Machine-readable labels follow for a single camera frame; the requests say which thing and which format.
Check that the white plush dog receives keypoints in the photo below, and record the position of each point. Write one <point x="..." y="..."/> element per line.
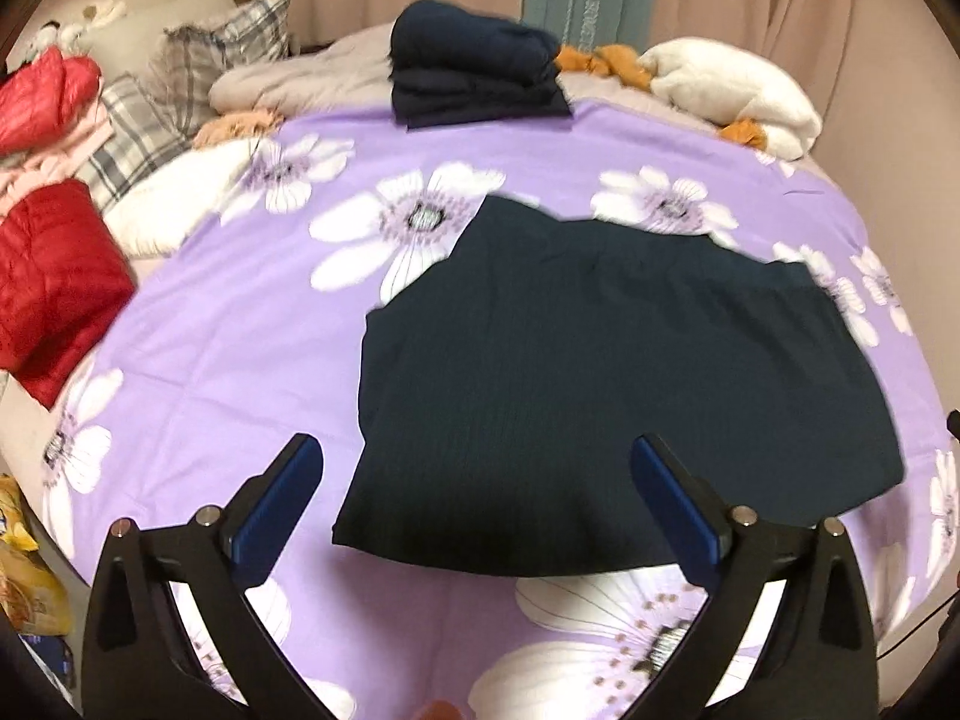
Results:
<point x="64" y="30"/>

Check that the pink clothes pile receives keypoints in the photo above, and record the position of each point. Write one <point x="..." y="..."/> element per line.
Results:
<point x="60" y="157"/>

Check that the large plaid pillow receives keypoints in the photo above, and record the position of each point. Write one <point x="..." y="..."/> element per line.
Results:
<point x="217" y="60"/>

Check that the small plaid pillow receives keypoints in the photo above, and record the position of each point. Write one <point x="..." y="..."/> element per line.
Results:
<point x="131" y="142"/>

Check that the white pillow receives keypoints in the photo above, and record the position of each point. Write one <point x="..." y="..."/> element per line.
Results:
<point x="180" y="195"/>

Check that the purple floral bed cover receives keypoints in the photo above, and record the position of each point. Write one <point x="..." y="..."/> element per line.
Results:
<point x="247" y="345"/>

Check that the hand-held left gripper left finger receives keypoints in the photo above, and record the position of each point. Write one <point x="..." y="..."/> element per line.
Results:
<point x="274" y="502"/>

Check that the cream headboard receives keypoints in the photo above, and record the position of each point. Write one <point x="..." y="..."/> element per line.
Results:
<point x="150" y="26"/>

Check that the light red down jacket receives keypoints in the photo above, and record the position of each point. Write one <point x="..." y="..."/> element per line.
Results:
<point x="45" y="97"/>

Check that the yellow snack bag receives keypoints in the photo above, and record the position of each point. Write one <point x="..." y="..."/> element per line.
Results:
<point x="30" y="577"/>

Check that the dark red down jacket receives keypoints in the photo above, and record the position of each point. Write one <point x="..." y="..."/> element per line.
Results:
<point x="60" y="285"/>

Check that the white and orange plush toy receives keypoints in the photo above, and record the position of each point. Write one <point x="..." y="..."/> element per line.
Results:
<point x="735" y="86"/>

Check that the beige quilt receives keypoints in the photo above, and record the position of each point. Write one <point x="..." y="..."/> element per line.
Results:
<point x="300" y="79"/>

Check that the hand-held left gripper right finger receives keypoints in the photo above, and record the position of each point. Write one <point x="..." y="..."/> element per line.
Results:
<point x="675" y="499"/>

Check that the peach cloth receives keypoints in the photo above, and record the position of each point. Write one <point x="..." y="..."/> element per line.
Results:
<point x="240" y="127"/>

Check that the stack of folded navy clothes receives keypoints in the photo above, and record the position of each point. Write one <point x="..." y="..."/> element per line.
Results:
<point x="472" y="67"/>

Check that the navy zip jacket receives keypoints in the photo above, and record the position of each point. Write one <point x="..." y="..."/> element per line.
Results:
<point x="600" y="390"/>

